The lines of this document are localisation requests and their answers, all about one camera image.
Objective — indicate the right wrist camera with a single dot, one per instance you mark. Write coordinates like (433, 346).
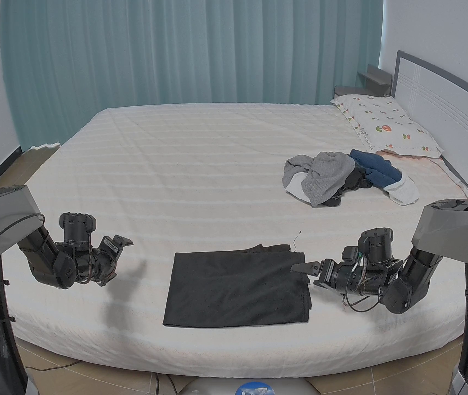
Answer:
(351, 253)

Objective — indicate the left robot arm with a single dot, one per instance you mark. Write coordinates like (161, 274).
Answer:
(44, 257)

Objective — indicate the blue-green curtain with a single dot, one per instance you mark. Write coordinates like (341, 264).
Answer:
(266, 35)
(77, 56)

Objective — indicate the pile of clothes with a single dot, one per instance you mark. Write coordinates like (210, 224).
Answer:
(328, 175)

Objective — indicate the white printed pillow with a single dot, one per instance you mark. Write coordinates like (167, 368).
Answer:
(390, 126)

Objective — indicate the black T-shirt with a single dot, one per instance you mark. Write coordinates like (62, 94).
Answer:
(238, 290)

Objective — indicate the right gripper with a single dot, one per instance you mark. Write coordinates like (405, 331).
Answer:
(336, 276)

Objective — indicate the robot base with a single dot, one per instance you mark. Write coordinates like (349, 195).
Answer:
(250, 387)

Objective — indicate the grey bedside table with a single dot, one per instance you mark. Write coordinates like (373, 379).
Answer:
(375, 76)

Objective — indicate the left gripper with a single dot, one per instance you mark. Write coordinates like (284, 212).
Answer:
(104, 263)

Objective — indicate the bed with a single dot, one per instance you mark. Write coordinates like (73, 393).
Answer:
(201, 171)

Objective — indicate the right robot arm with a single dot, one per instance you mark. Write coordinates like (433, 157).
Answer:
(452, 228)

